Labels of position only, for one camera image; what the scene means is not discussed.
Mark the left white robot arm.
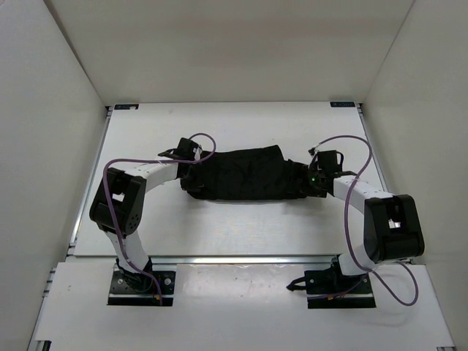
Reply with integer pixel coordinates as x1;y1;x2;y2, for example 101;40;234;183
89;137;213;291

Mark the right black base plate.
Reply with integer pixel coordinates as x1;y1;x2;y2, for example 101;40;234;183
286;268;377;309

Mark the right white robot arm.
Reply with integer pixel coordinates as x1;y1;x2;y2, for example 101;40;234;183
308;149;425;293

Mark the black pleated skirt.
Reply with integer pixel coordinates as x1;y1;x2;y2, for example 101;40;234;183
181;145;317;201

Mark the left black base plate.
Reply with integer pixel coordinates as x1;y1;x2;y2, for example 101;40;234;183
107;266;176;307

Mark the left blue corner label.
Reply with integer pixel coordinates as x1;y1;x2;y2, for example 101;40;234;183
113;104;139;110

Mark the blue corner label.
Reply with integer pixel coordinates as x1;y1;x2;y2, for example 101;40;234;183
113;104;139;110
330;101;355;108

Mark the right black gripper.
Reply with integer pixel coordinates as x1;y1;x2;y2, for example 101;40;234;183
285;163;326;199

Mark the aluminium table rail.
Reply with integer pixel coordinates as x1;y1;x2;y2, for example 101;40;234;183
65;254;414;266

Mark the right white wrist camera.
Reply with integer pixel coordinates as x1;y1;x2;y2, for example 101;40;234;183
308;145;320;165

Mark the purple cable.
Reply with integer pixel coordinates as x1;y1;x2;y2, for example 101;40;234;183
103;132;216;303
310;135;420;305

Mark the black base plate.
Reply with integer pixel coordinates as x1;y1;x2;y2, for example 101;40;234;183
107;266;176;307
286;268;377;309

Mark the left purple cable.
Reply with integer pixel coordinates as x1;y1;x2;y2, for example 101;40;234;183
103;132;216;303

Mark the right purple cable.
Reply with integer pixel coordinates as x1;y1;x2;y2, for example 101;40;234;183
310;135;420;305

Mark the right blue corner label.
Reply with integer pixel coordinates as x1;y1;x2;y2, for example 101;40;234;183
330;101;355;108

